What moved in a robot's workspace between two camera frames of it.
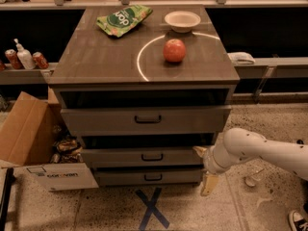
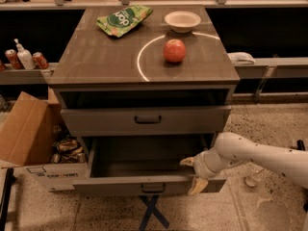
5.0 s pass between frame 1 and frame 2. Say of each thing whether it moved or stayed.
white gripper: moved
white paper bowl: stayed
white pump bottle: stayed
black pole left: stayed
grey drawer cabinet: stayed
